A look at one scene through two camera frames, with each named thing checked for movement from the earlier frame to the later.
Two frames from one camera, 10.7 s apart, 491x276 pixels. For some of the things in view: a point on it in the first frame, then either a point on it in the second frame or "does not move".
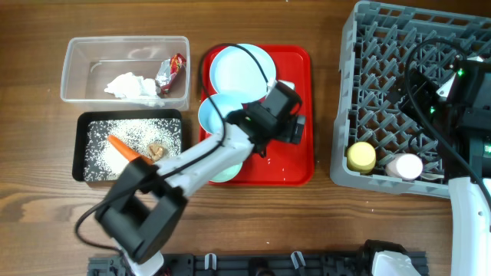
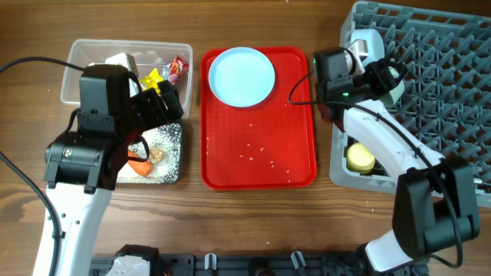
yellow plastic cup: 361,157 does not move
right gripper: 425,88 → 381,82
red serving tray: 285,163 does not move
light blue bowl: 209,117 → 376,45
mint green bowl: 228,175 → 394,96
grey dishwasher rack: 377,144 does not move
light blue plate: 234,73 does not move
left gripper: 296,129 → 162,103
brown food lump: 156,152 does not move
